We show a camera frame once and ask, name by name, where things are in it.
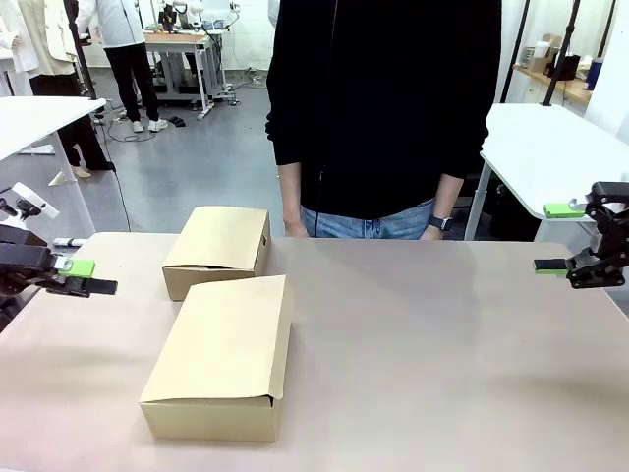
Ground person's left forearm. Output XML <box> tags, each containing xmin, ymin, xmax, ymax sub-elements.
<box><xmin>431</xmin><ymin>172</ymin><xmax>466</xmax><ymax>220</ymax></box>

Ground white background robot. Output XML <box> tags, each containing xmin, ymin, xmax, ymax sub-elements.
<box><xmin>159</xmin><ymin>0</ymin><xmax>242</xmax><ymax>33</ymax></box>

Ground black tripod pole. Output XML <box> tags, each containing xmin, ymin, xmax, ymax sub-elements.
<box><xmin>499</xmin><ymin>0</ymin><xmax>532</xmax><ymax>104</ymax></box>
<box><xmin>540</xmin><ymin>0</ymin><xmax>582</xmax><ymax>107</ymax></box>
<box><xmin>63</xmin><ymin>0</ymin><xmax>133</xmax><ymax>233</ymax></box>

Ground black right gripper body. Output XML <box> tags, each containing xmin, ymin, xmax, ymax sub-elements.
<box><xmin>594</xmin><ymin>202</ymin><xmax>629</xmax><ymax>269</ymax></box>

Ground person's blue jeans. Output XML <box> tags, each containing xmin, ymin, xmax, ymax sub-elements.
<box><xmin>300</xmin><ymin>199</ymin><xmax>436</xmax><ymax>241</ymax></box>

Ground small brown cardboard box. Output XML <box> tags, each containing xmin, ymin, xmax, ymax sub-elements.
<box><xmin>161</xmin><ymin>206</ymin><xmax>272</xmax><ymax>302</ymax></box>

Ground person's black sweater torso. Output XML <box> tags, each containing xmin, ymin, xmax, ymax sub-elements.
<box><xmin>264</xmin><ymin>0</ymin><xmax>502</xmax><ymax>220</ymax></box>

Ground large brown cardboard box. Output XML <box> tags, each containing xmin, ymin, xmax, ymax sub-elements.
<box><xmin>139</xmin><ymin>274</ymin><xmax>292</xmax><ymax>443</ymax></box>

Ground small open cardboard box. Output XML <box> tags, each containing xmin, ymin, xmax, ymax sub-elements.
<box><xmin>528</xmin><ymin>33</ymin><xmax>564</xmax><ymax>75</ymax></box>

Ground person's right forearm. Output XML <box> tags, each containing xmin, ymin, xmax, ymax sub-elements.
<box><xmin>278</xmin><ymin>163</ymin><xmax>303</xmax><ymax>222</ymax></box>

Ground person in cream coat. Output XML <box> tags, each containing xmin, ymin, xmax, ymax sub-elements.
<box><xmin>0</xmin><ymin>0</ymin><xmax>117</xmax><ymax>179</ymax></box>

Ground white table with rounded edge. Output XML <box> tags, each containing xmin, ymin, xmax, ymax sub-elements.
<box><xmin>464</xmin><ymin>102</ymin><xmax>629</xmax><ymax>242</ymax></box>

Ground grey workbench with wooden top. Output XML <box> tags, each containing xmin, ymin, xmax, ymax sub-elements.
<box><xmin>81</xmin><ymin>29</ymin><xmax>242</xmax><ymax>122</ymax></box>

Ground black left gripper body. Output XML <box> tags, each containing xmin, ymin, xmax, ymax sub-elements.
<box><xmin>0</xmin><ymin>223</ymin><xmax>55</xmax><ymax>296</ymax></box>

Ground white table with legs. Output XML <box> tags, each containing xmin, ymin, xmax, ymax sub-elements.
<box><xmin>0</xmin><ymin>95</ymin><xmax>107</xmax><ymax>238</ymax></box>

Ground wooden wall shelf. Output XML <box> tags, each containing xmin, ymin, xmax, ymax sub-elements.
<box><xmin>513</xmin><ymin>63</ymin><xmax>594</xmax><ymax>107</ymax></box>

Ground person's right hand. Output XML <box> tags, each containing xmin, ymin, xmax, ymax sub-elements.
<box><xmin>284</xmin><ymin>217</ymin><xmax>312</xmax><ymax>239</ymax></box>

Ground person in white jacket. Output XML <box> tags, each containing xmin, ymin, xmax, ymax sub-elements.
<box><xmin>78</xmin><ymin>0</ymin><xmax>169</xmax><ymax>134</ymax></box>

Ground black box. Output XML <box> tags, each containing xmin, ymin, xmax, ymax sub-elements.
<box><xmin>547</xmin><ymin>54</ymin><xmax>581</xmax><ymax>82</ymax></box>

